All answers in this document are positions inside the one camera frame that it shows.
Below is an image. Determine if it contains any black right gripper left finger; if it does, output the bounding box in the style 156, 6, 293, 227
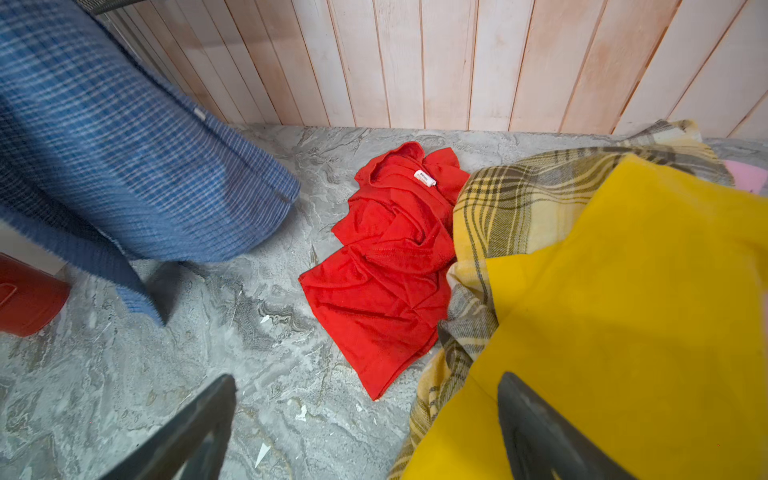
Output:
103, 374, 237, 479

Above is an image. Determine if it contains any yellow plaid cloth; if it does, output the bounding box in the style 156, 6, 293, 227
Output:
389, 120, 734, 479

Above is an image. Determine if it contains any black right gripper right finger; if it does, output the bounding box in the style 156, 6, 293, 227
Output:
497, 372, 633, 479

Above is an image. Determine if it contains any blue checked shirt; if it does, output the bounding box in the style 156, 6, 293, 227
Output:
1, 1, 300, 323

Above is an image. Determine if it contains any pink cloth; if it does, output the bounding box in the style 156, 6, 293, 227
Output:
723, 160, 768, 196

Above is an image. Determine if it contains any red cloth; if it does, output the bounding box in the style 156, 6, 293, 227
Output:
299, 142, 469, 400

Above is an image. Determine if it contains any red pencil cup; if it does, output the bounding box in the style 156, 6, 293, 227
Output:
0, 254, 70, 337

